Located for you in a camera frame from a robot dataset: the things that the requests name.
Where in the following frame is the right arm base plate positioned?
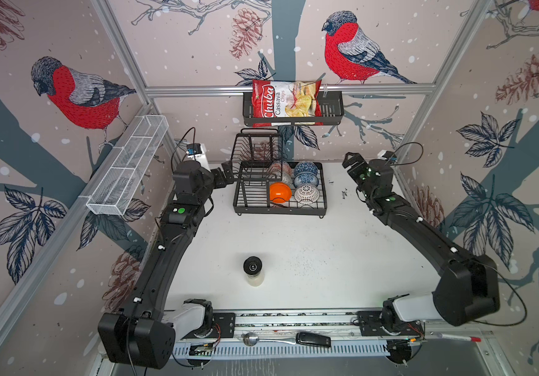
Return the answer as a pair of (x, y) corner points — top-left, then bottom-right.
(351, 310), (425, 337)

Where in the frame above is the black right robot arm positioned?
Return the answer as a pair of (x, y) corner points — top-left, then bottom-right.
(343, 152), (501, 334)

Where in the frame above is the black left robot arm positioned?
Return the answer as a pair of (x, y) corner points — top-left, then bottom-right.
(98, 160), (234, 369)

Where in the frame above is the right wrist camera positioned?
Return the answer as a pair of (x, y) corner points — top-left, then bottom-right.
(378, 150), (397, 165)

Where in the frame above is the blue floral bowl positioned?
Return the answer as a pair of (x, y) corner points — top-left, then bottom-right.
(293, 172), (319, 188)

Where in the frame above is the red patterned bowl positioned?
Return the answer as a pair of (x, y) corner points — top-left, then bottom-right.
(268, 161), (292, 175)

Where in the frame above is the red cassava chips bag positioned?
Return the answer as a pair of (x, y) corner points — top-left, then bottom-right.
(252, 80), (322, 120)

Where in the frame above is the black wire dish rack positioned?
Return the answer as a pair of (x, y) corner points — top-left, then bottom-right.
(230, 128), (327, 219)

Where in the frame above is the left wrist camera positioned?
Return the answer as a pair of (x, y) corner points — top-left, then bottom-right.
(186, 143), (211, 171)

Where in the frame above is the red white marker pen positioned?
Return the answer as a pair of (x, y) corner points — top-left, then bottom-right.
(435, 332), (482, 342)

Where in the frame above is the blue geometric patterned bowl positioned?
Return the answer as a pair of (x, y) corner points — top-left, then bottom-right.
(293, 161), (319, 176)

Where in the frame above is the green patterned bowl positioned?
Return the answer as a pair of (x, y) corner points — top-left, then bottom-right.
(281, 173), (292, 185)

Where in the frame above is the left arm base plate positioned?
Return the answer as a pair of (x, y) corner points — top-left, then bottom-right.
(186, 313), (236, 339)

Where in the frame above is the black lid jar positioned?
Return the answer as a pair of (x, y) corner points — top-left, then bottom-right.
(243, 256), (265, 287)

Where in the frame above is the metal spoon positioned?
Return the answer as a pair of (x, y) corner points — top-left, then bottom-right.
(242, 332), (297, 347)

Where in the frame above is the white brown lattice bowl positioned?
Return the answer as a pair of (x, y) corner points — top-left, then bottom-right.
(295, 183), (321, 205)

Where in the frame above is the black wall shelf basket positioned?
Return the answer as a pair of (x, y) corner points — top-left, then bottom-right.
(243, 92), (344, 128)

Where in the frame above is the orange plastic bowl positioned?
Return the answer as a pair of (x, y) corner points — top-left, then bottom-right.
(269, 182), (292, 204)

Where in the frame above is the white wire mesh basket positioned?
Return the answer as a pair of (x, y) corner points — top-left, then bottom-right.
(86, 114), (169, 216)

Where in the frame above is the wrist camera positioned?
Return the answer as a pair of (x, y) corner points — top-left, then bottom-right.
(378, 150), (397, 165)
(186, 143), (211, 171)

